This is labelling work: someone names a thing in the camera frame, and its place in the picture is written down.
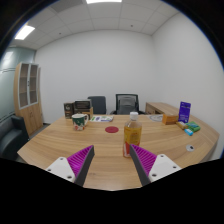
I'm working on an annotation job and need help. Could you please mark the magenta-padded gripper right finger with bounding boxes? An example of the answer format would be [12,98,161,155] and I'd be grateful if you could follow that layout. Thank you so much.
[129,143,183,187]

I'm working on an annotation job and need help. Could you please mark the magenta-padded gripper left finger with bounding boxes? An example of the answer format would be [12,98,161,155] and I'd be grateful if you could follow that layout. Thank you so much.
[44,144,96,187]

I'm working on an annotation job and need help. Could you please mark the clear bottle with orange drink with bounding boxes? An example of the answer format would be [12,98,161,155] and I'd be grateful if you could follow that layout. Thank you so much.
[122,111,143,159]

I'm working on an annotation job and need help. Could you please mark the green and white mug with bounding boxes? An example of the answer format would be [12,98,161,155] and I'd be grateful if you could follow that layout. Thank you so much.
[71,113,90,132]

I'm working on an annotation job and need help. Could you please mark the round white disc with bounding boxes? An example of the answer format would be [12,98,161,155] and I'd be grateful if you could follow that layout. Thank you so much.
[148,114,164,122]

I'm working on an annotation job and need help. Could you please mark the flat round red coaster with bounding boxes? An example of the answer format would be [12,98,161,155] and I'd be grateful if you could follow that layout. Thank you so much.
[104,125,120,134]

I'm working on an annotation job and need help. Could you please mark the orange cardboard box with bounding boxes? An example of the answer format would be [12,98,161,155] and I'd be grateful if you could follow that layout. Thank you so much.
[162,113,180,126]

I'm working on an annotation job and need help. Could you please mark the white and green leaflet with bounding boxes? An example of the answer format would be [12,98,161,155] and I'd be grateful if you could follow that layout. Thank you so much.
[89,114,115,123]

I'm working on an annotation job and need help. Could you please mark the yellow small box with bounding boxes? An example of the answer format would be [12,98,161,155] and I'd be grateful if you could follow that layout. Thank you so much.
[175,120,188,130]

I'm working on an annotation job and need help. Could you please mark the tall dark brown box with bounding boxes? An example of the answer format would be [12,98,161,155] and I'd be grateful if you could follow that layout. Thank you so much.
[63,101,76,120]

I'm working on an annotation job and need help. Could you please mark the wooden side desk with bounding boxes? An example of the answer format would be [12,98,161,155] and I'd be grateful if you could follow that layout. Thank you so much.
[145,101,181,116]

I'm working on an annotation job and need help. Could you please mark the black printed box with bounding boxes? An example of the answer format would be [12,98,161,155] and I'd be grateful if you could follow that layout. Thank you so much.
[73,98,93,115]

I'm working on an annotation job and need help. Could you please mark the green small box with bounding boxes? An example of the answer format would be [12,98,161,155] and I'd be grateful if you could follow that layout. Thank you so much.
[185,121,202,133]

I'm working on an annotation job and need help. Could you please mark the dark padded office chair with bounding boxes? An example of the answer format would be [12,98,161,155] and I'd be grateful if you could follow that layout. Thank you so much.
[87,95,108,115]

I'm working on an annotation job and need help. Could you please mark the black mesh office chair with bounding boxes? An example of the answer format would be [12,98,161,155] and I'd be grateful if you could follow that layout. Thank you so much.
[109,93,146,116]

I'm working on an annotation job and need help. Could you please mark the purple upright box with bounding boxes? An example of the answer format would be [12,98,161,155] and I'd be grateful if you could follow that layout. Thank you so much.
[178,101,192,124]

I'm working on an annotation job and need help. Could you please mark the wooden shelf cabinet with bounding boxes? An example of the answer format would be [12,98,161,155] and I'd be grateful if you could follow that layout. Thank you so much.
[13,61,44,137]

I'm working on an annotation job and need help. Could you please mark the black leather sofa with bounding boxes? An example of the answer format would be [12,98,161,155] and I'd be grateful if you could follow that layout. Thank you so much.
[0,114,30,162]

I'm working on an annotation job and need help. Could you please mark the square ceiling light panel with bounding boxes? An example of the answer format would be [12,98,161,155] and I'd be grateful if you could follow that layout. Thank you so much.
[85,0,123,5]
[13,24,36,41]

